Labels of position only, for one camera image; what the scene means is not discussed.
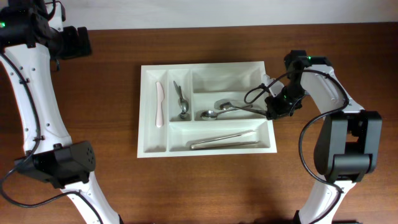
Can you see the pink plastic knife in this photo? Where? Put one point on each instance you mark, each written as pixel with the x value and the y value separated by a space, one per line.
pixel 159 120

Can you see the metal tablespoon farther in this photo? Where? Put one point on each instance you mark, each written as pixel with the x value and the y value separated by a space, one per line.
pixel 246 107

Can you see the metal chopstick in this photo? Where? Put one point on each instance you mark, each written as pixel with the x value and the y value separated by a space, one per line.
pixel 225 145
pixel 222 137

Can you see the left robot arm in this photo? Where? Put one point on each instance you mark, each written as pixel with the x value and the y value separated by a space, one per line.
pixel 33 42

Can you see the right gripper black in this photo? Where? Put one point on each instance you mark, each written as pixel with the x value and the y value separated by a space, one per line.
pixel 277 110

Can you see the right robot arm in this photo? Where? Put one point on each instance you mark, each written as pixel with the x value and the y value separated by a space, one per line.
pixel 348 144

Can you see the white plastic cutlery tray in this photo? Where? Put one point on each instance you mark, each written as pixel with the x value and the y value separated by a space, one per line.
pixel 202 85

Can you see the metal tablespoon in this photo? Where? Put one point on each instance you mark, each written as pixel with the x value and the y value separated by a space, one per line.
pixel 212 115

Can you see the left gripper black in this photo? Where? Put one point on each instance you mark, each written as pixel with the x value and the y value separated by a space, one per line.
pixel 76 48

